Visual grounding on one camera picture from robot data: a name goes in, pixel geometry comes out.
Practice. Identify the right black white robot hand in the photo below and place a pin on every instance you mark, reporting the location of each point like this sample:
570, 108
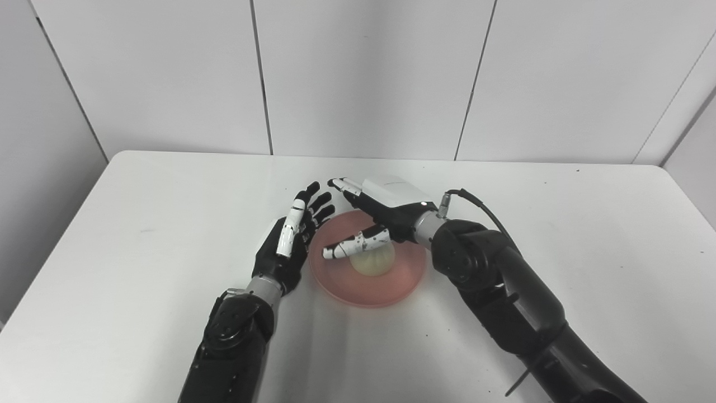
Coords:
386, 207

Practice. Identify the pink round plate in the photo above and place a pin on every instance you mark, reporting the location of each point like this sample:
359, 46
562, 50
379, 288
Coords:
386, 280

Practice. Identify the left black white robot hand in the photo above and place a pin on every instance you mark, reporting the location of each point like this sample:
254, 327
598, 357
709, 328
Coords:
291, 240

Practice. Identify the white steamed bun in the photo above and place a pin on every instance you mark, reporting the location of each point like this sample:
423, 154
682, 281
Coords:
375, 260

